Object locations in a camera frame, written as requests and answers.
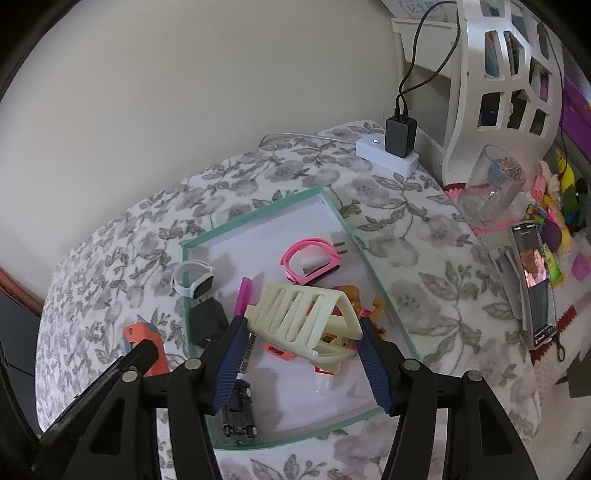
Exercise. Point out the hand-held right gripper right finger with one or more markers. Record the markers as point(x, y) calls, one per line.
point(374, 369)

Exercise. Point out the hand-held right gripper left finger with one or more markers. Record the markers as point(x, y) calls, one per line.
point(231, 364)

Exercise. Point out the black toy car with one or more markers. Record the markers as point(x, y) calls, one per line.
point(238, 410)

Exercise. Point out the orange blue toy knife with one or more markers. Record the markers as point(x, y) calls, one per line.
point(277, 350)

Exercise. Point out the red glue stick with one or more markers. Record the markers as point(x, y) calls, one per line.
point(325, 369)

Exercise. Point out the black charger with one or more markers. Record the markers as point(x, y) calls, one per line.
point(207, 321)

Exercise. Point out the orange plastic toy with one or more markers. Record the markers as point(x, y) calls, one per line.
point(143, 334)

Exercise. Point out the cream folding phone stand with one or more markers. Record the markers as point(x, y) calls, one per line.
point(344, 321)

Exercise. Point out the magenta pen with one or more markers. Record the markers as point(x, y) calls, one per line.
point(243, 295)

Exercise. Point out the pink doll figure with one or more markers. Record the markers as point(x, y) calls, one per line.
point(353, 295)

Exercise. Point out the white smartwatch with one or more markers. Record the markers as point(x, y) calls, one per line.
point(203, 284)

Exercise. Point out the pink smartwatch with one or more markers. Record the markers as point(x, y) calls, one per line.
point(295, 277)

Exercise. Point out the white charger cube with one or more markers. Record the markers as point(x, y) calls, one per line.
point(310, 264)

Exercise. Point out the teal cardboard tray box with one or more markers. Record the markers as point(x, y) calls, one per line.
point(277, 240)

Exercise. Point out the dark cabinet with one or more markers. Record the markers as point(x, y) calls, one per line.
point(14, 350)

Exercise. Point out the floral grey white blanket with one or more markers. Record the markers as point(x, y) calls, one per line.
point(415, 277)

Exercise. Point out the pink crocheted coaster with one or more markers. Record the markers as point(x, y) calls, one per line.
point(482, 229)

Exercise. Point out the black smartphone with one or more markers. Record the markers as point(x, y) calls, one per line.
point(538, 286)

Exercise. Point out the red white knitted mat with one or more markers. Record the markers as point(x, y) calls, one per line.
point(570, 318)

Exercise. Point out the clear glass cup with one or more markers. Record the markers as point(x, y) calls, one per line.
point(489, 194)

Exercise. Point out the white power strip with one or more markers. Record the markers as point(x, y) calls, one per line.
point(369, 150)

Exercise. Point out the black power adapter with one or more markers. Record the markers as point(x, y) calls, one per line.
point(399, 136)

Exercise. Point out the pile of colourful toys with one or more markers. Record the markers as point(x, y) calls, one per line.
point(563, 207)

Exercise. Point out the white lattice panel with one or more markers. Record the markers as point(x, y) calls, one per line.
point(466, 92)

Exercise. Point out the white shelf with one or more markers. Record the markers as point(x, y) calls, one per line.
point(425, 41)

